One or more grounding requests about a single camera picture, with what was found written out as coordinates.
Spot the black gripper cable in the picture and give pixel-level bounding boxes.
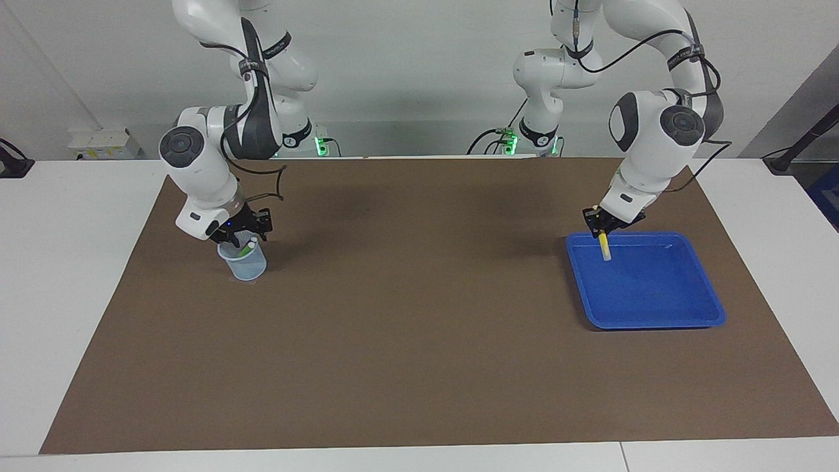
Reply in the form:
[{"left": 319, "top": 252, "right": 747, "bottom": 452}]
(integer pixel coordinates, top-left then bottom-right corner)
[
  {"left": 197, "top": 16, "right": 289, "bottom": 204},
  {"left": 570, "top": 0, "right": 733, "bottom": 194}
]

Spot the brown table mat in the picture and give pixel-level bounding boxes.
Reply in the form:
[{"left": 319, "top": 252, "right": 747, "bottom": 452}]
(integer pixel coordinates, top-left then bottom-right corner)
[{"left": 39, "top": 156, "right": 839, "bottom": 455}]

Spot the translucent plastic pen cup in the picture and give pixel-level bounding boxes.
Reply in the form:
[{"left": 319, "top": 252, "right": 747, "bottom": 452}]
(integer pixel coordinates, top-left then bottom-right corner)
[{"left": 218, "top": 239, "right": 267, "bottom": 281}]

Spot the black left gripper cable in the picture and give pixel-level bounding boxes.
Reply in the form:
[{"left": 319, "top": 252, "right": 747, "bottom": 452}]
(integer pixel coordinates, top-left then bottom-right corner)
[{"left": 570, "top": 0, "right": 733, "bottom": 194}]

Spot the black stand foot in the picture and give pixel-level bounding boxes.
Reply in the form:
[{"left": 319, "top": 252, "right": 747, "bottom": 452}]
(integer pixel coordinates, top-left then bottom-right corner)
[{"left": 0, "top": 138, "right": 35, "bottom": 179}]

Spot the blue object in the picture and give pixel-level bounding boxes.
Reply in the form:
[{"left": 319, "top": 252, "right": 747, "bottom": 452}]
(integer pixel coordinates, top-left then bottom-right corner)
[{"left": 805, "top": 164, "right": 839, "bottom": 233}]

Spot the blue plastic tray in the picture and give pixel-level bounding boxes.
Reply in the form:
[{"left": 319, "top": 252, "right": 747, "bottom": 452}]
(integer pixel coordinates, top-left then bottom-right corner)
[{"left": 566, "top": 231, "right": 726, "bottom": 330}]

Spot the white box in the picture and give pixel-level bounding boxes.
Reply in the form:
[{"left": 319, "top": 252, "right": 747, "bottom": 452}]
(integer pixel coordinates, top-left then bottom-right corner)
[{"left": 68, "top": 128, "right": 142, "bottom": 160}]

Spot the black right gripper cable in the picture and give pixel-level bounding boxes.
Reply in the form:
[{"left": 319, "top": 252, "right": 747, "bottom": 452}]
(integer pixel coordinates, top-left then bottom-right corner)
[{"left": 197, "top": 16, "right": 289, "bottom": 204}]

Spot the black stand pole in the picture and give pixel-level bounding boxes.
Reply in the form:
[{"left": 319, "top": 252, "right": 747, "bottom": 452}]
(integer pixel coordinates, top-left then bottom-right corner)
[{"left": 762, "top": 104, "right": 839, "bottom": 175}]

